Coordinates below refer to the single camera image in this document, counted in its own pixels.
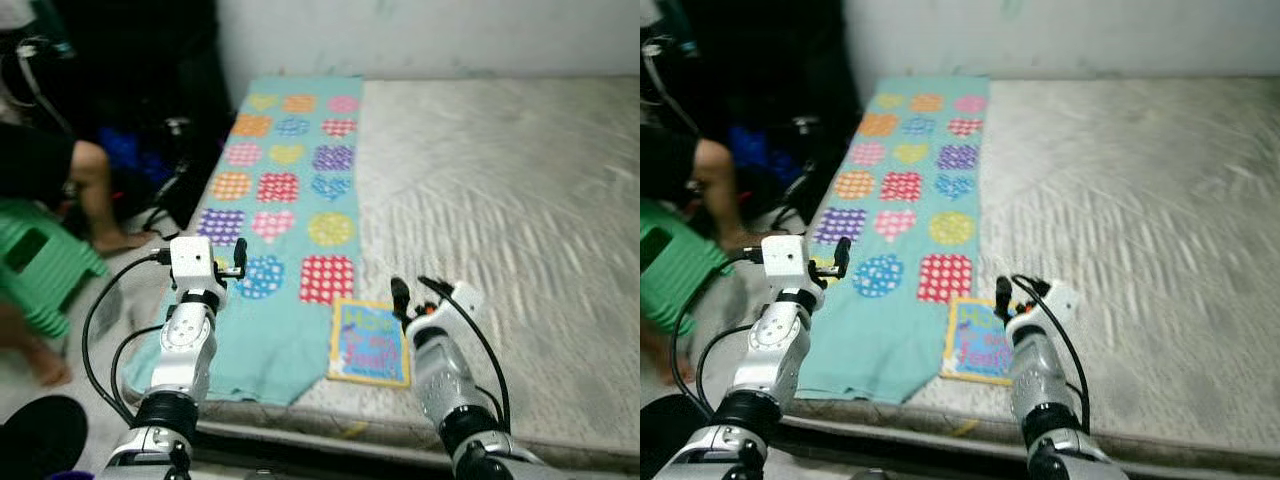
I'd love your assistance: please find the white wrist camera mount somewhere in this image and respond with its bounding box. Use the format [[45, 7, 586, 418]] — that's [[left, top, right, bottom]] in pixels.
[[168, 235, 227, 301], [1005, 280, 1081, 339], [405, 282, 486, 339], [760, 234, 823, 299]]

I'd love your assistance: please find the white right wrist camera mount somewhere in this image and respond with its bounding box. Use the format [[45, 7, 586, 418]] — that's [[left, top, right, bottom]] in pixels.
[[405, 282, 486, 339], [1005, 280, 1081, 339]]

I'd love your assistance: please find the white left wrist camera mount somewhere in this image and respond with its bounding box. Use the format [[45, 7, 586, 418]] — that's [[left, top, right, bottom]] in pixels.
[[168, 235, 227, 301], [760, 234, 823, 299]]

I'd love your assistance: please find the black bag with strap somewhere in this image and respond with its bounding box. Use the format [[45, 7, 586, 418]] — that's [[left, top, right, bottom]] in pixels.
[[145, 112, 221, 233], [772, 112, 846, 233]]

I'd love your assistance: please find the blue bag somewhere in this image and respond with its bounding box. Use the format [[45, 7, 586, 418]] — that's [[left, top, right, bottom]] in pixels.
[[728, 125, 793, 187], [100, 127, 169, 187]]

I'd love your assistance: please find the blue yellow children's book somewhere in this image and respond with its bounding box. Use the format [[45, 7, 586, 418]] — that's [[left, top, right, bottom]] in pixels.
[[326, 298, 413, 389], [940, 296, 1017, 387]]

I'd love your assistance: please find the grey quilted mattress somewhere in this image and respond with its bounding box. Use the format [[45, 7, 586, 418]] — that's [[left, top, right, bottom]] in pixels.
[[790, 75, 1280, 476], [120, 75, 640, 471]]

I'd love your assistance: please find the teal blanket with colourful hearts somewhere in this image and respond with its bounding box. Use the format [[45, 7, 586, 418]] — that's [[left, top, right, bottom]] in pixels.
[[795, 75, 991, 404], [122, 75, 366, 407]]

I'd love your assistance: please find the dark bed base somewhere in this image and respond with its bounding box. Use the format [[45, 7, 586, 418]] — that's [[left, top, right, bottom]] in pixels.
[[190, 420, 640, 480], [780, 420, 1280, 480]]

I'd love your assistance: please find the person in black shorts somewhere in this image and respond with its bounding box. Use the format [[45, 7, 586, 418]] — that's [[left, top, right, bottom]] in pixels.
[[640, 115, 766, 386], [0, 115, 153, 387]]

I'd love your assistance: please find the green plastic stool stack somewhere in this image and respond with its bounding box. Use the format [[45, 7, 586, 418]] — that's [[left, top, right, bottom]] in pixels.
[[0, 197, 108, 340], [640, 197, 737, 337]]

